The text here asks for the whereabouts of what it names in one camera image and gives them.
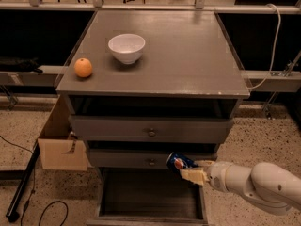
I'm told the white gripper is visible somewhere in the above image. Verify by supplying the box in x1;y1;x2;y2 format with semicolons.
180;160;233;192

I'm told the blue pepsi can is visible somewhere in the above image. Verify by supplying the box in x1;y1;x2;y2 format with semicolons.
166;152;198;174

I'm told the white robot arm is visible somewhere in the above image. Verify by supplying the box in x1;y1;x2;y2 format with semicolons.
180;161;301;216

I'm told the brass middle drawer knob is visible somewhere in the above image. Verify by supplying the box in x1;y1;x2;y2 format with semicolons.
149;159;156;167

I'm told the brass drawer knob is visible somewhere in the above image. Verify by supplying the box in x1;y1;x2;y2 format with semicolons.
148;128;156;137
149;159;156;167

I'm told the brass top drawer knob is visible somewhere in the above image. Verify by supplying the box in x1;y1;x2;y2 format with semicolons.
148;128;156;137

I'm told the grey wooden drawer cabinet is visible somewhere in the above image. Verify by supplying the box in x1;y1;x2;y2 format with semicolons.
55;9;251;226

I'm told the grey open bottom drawer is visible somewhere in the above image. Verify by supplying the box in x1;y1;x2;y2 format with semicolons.
87;168;208;226

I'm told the grey middle drawer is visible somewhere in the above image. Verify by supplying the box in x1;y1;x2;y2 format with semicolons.
86;148;218;171

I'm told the grey top drawer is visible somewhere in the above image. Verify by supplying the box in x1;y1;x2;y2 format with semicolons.
70;115;233;144

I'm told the cardboard box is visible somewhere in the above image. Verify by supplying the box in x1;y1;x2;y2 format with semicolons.
38;97;90;171

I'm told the white ceramic bowl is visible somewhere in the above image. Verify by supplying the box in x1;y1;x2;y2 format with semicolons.
108;34;146;64

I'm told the orange fruit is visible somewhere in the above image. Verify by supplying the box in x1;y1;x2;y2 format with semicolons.
74;58;92;78

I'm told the black bar on floor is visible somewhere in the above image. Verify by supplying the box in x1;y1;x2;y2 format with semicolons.
1;143;40;223

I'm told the black cloth on shelf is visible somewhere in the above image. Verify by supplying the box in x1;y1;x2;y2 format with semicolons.
0;57;43;73

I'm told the white cable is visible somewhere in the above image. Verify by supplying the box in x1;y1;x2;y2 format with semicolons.
249;3;282;90

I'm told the black floor cable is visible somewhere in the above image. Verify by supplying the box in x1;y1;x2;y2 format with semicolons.
0;135;70;226

